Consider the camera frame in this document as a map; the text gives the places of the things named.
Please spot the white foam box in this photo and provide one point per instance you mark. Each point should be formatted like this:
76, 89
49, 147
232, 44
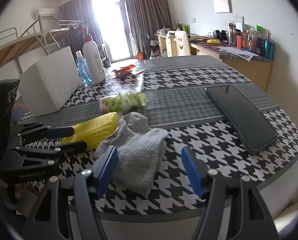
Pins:
49, 85

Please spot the white wall switch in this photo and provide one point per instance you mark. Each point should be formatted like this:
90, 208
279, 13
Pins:
193, 20

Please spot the yellow foam net sleeve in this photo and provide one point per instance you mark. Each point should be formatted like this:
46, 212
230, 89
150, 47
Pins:
94, 130

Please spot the black bag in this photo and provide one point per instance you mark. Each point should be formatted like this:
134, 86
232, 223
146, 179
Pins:
147, 46

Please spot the red snack packet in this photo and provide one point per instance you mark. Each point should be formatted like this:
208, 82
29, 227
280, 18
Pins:
124, 71

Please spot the row of toiletry bottles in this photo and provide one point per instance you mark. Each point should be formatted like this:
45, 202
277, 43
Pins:
266, 50

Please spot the yellow object on desk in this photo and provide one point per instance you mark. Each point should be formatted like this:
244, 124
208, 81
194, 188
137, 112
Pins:
213, 41

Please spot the blue spray bottle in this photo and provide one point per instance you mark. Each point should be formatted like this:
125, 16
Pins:
84, 70

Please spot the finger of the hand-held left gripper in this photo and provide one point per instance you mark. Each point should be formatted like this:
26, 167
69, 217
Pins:
74, 146
61, 131

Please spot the pink wall picture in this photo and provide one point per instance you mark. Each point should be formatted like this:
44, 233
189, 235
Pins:
222, 1

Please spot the white air conditioner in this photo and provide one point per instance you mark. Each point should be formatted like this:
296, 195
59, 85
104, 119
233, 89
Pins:
43, 13

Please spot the white pump lotion bottle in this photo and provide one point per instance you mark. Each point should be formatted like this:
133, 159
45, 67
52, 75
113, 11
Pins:
94, 62

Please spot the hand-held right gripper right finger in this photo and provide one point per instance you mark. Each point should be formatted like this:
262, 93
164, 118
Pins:
192, 172

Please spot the grey metal bunk bed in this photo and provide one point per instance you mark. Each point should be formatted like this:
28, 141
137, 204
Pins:
4, 55
61, 36

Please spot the wooden desk with patterned top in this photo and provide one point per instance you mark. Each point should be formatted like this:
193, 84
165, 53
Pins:
248, 70

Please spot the brown curtain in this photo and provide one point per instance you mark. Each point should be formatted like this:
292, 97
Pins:
71, 12
144, 12

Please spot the white wall socket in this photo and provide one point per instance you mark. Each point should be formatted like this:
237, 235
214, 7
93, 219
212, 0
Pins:
240, 19

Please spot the white printed papers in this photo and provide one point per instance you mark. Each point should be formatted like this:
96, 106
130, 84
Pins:
236, 52

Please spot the wooden smiley face chair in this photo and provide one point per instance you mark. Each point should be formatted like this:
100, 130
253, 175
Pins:
182, 42

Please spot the orange floor container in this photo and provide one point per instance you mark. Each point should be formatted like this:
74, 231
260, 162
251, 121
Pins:
140, 56

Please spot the grey sock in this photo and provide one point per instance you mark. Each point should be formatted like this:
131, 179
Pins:
139, 150

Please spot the green tissue packet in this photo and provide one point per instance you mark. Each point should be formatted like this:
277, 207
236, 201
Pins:
119, 102

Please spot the black headphones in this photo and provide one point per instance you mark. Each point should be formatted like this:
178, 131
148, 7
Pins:
220, 35

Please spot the plain wooden desk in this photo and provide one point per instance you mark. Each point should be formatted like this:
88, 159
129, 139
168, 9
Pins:
164, 45

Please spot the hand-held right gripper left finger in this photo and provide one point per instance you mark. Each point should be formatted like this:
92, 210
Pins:
106, 170

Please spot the glass balcony door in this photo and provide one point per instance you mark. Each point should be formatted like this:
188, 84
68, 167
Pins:
114, 30

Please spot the person's left hand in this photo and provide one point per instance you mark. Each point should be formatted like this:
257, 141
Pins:
21, 191

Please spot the black smartphone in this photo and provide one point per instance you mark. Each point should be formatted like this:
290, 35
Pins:
238, 115

